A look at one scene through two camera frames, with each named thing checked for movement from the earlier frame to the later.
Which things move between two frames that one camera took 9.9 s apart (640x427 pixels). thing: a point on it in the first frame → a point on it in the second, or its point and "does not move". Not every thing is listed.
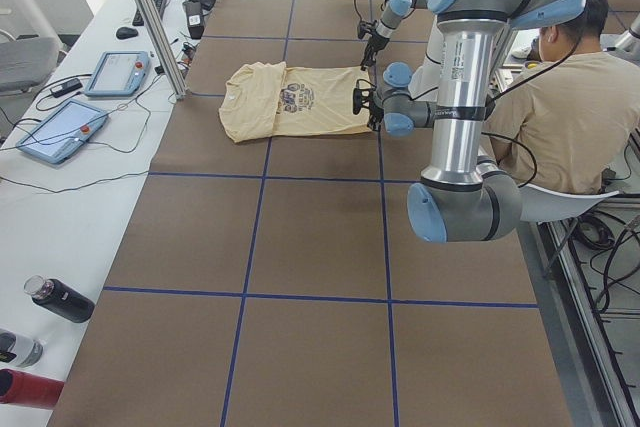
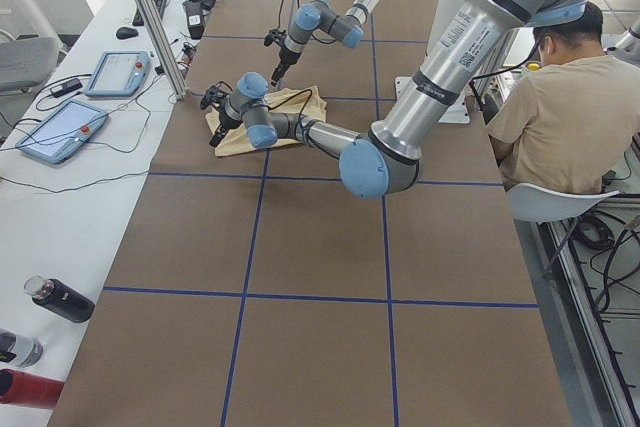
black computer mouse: [124, 33] does not move
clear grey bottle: [19, 350] does not move
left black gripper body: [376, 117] → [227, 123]
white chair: [541, 204] does not move
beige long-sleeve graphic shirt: [273, 99] → [307, 101]
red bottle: [29, 390] does not move
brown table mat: [282, 282] does not move
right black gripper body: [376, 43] → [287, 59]
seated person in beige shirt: [568, 120] does not move
